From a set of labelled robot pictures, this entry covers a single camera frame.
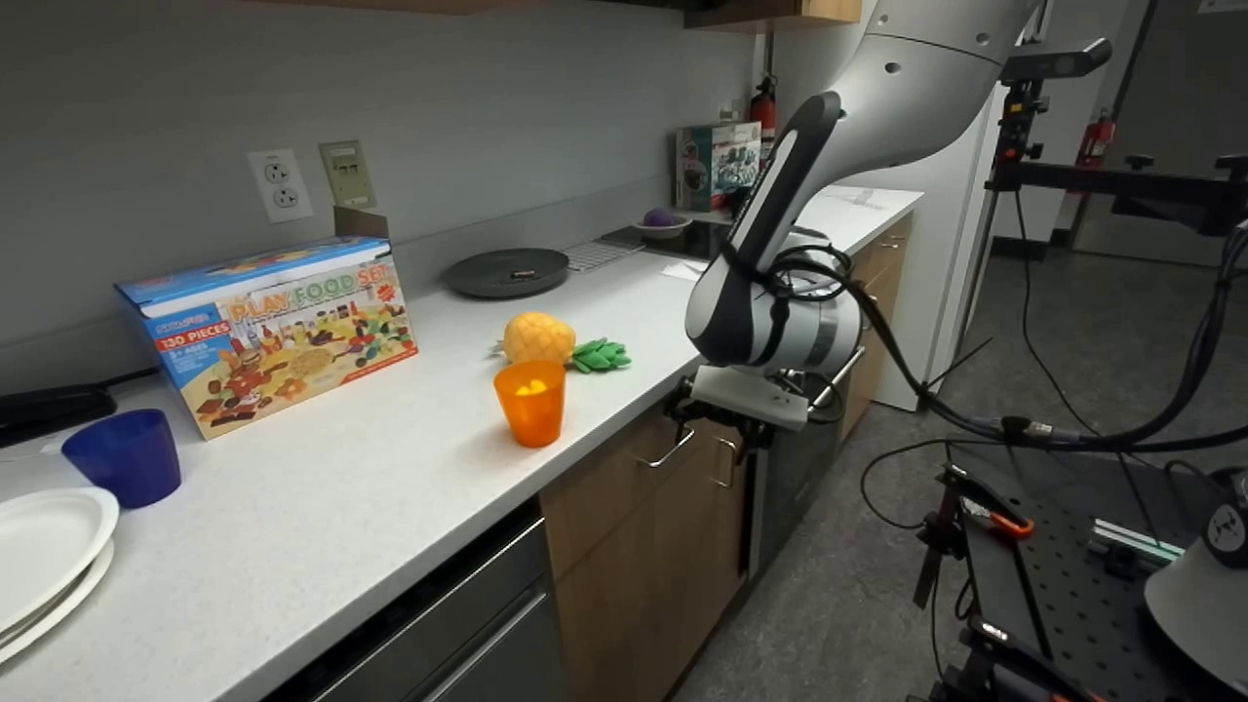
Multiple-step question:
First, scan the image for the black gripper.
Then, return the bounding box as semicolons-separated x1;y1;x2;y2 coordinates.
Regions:
662;385;833;448

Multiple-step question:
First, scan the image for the wooden drawer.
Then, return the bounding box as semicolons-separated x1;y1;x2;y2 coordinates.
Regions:
538;385;756;591

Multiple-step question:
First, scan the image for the plush pineapple toy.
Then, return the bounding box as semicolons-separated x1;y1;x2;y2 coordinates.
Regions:
498;314;628;376

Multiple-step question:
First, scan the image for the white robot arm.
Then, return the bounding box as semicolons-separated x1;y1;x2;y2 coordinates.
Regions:
685;0;1039;433

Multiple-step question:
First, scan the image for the orange plastic cup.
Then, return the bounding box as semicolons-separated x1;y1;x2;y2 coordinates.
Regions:
495;360;564;448

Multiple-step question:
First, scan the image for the dark round tray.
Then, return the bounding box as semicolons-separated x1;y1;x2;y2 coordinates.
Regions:
439;245;571;299

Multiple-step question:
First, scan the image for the black dishwasher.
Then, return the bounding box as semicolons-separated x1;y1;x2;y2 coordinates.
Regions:
261;503;571;702

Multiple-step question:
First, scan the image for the wooden upper cabinet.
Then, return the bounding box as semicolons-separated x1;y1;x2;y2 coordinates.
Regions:
682;0;860;28

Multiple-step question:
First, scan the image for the colourful play food box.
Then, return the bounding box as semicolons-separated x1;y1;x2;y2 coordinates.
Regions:
122;240;416;437

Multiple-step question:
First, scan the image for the blue plastic cup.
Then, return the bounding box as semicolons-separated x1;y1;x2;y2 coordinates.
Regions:
62;411;182;506

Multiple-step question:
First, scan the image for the stack of white plates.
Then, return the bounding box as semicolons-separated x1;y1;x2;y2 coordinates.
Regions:
0;487;122;663

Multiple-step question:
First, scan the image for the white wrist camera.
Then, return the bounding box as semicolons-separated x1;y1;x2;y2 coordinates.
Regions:
689;368;811;431

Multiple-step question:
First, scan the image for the beige wall switch plate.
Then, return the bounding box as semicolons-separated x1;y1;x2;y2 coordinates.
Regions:
321;141;374;206

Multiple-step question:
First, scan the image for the white wall outlet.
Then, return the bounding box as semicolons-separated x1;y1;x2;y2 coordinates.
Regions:
249;147;311;223

